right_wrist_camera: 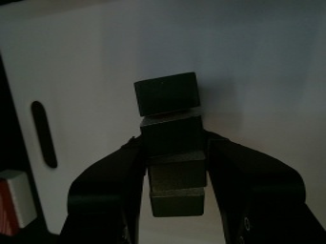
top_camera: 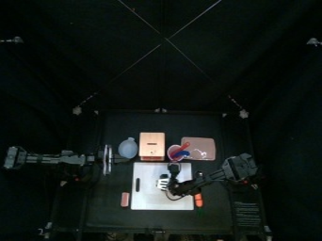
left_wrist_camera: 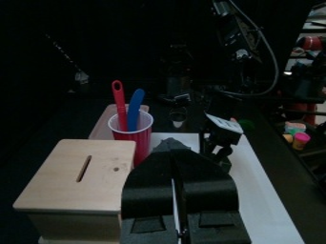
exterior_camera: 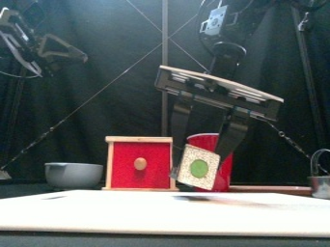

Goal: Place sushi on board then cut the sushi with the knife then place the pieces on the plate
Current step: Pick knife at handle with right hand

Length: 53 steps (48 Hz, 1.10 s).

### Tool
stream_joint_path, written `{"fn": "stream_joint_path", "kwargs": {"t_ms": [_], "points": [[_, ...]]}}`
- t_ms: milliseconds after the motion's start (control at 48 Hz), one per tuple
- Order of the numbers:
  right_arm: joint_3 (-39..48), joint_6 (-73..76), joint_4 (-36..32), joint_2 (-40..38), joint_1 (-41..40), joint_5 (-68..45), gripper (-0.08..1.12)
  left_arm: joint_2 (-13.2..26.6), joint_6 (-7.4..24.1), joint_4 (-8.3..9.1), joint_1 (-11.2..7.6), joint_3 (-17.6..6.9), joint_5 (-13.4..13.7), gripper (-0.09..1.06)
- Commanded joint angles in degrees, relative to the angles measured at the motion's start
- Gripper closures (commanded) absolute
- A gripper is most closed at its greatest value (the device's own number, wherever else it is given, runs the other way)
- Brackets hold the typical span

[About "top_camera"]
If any white cutting board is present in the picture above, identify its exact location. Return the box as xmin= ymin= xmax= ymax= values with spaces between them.
xmin=129 ymin=161 xmax=194 ymax=211

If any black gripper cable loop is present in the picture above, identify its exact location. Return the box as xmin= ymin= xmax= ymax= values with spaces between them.
xmin=162 ymin=187 xmax=182 ymax=201

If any pink toy block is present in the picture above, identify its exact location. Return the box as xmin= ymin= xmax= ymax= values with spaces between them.
xmin=118 ymin=192 xmax=130 ymax=208

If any thin silver bead chain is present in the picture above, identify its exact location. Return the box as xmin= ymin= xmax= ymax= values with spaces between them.
xmin=189 ymin=150 xmax=208 ymax=160

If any pale blue bowl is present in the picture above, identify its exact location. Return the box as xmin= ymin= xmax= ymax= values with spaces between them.
xmin=117 ymin=137 xmax=138 ymax=160

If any thin diagonal brace wire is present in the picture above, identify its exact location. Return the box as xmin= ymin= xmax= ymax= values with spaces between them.
xmin=74 ymin=0 xmax=221 ymax=110
xmin=117 ymin=0 xmax=247 ymax=113

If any black base plate white print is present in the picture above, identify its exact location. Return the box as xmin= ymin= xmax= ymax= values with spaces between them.
xmin=228 ymin=183 xmax=267 ymax=234

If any brown rectangular plate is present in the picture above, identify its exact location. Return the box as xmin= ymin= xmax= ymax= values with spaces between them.
xmin=180 ymin=137 xmax=217 ymax=162

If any orange toy carrot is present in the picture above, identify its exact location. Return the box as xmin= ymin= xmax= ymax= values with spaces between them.
xmin=193 ymin=193 xmax=204 ymax=217

